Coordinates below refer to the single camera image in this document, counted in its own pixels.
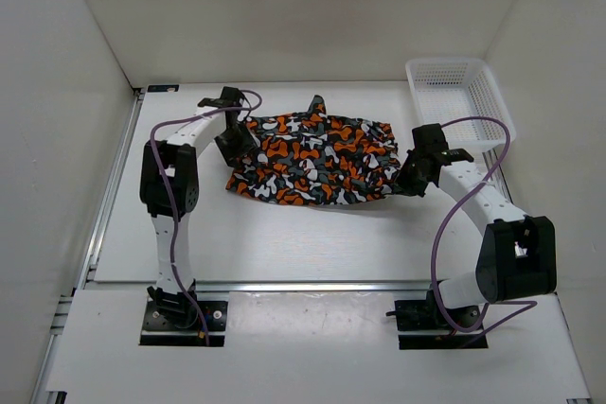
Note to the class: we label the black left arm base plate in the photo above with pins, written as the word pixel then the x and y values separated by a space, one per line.
pixel 158 329

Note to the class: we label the white plastic mesh basket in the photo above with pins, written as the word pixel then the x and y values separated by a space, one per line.
pixel 449 88

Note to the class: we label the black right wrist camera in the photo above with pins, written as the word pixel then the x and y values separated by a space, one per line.
pixel 430 144

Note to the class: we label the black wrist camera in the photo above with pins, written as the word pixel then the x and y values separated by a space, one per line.
pixel 430 144
pixel 231 99

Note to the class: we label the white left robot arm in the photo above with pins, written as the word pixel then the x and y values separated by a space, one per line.
pixel 169 187

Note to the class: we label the orange camouflage shorts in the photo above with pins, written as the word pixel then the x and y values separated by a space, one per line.
pixel 316 158

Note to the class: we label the dark label sticker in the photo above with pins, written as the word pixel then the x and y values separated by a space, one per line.
pixel 163 88

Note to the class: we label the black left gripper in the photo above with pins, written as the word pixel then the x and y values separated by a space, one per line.
pixel 248 146

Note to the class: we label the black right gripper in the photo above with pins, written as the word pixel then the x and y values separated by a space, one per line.
pixel 402 184

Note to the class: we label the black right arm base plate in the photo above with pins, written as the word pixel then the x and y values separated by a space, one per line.
pixel 421 326

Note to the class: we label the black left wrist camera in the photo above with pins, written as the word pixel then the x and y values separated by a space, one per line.
pixel 231 99

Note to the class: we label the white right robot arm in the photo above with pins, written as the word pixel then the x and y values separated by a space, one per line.
pixel 517 257

